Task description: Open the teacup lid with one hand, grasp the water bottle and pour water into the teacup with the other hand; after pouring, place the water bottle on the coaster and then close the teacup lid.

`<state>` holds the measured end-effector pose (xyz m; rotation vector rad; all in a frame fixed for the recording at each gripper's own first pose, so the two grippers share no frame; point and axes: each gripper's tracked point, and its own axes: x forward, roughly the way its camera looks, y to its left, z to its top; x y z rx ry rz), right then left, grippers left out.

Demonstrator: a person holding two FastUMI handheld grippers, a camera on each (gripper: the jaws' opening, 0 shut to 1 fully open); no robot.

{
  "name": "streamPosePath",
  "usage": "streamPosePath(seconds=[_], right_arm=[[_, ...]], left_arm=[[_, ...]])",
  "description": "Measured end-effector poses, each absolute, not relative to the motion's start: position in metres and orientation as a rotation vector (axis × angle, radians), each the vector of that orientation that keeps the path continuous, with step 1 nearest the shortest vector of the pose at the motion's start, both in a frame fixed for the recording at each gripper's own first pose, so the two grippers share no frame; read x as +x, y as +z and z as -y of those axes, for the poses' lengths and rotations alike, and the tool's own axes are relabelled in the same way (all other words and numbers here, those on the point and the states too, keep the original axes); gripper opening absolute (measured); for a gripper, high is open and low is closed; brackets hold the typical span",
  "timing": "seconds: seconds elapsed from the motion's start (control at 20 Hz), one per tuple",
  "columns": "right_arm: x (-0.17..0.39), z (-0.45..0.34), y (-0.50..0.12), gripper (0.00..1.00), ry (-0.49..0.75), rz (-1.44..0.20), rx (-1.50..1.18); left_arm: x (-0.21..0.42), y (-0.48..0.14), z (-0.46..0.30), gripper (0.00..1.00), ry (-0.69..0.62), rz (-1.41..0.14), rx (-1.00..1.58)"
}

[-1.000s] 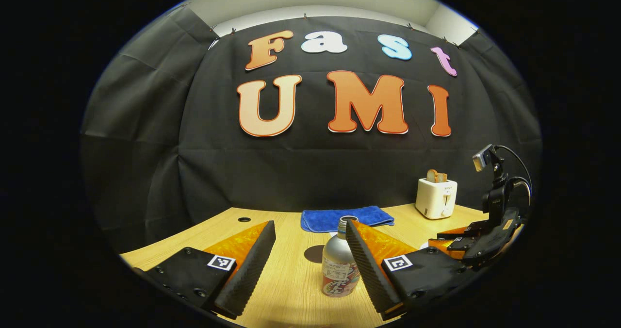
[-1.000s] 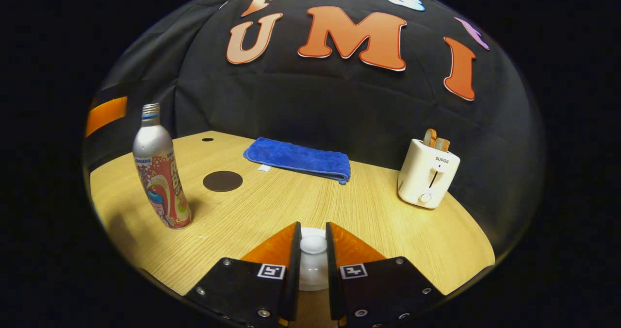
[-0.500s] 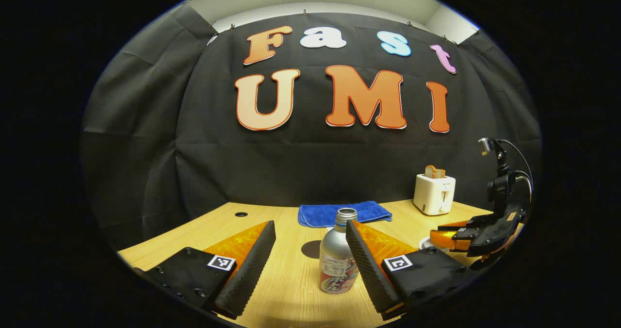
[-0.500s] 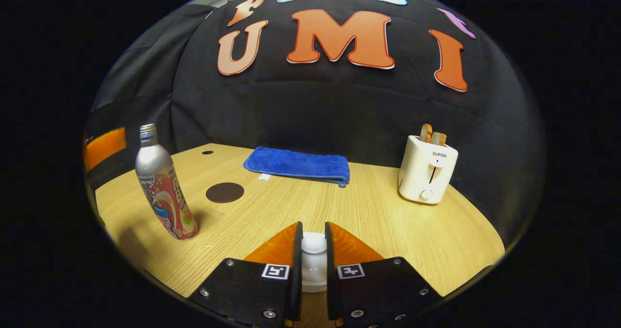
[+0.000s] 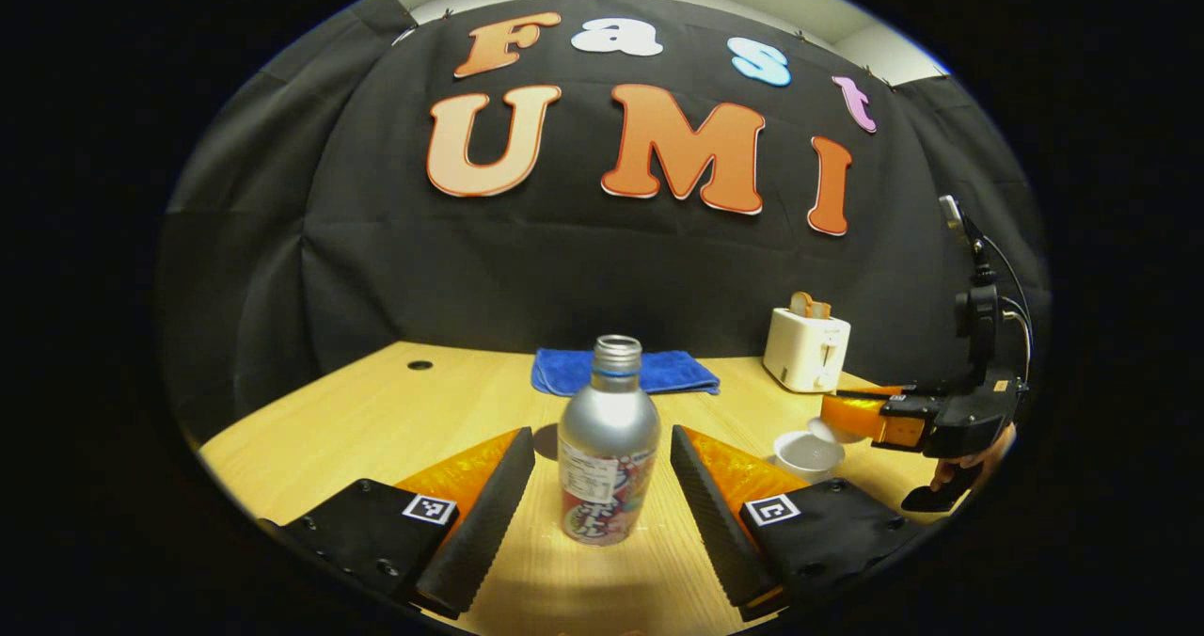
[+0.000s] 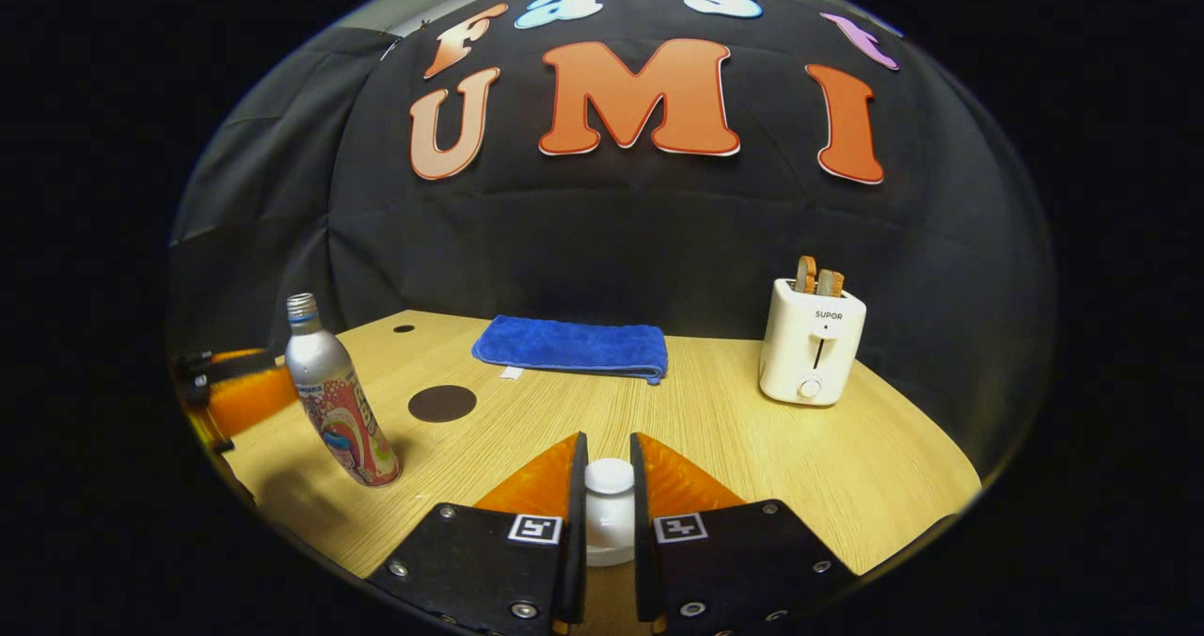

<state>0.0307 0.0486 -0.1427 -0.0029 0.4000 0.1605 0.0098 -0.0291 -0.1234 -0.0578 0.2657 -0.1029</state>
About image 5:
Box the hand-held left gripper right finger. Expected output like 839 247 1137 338
670 424 942 623

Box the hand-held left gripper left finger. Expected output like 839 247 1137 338
256 427 536 621

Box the white teacup lid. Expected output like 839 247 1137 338
807 417 866 445

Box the white teacup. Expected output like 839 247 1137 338
773 431 846 483

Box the silver water bottle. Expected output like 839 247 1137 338
557 334 662 547

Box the cream toaster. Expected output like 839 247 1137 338
763 307 852 394

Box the blue towel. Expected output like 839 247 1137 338
531 348 721 397

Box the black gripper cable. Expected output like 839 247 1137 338
978 231 1036 388

